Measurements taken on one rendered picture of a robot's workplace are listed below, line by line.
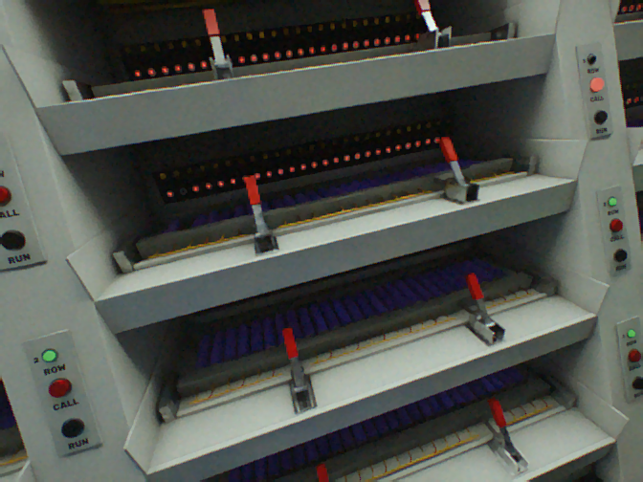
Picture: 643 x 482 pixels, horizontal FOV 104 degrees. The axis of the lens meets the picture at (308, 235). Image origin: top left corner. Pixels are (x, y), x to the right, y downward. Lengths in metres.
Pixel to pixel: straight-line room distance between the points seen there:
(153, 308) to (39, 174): 0.17
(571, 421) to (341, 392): 0.40
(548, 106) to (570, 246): 0.20
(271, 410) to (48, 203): 0.33
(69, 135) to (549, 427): 0.75
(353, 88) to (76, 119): 0.29
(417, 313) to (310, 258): 0.21
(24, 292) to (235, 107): 0.28
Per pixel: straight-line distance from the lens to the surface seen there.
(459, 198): 0.39
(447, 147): 0.40
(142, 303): 0.33
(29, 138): 0.37
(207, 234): 0.36
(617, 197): 0.56
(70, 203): 0.35
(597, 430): 0.65
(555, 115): 0.52
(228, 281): 0.30
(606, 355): 0.58
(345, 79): 0.35
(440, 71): 0.41
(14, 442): 0.53
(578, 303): 0.56
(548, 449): 0.60
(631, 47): 0.64
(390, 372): 0.39
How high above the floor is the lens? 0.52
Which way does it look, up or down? 4 degrees down
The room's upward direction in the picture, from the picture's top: 13 degrees counter-clockwise
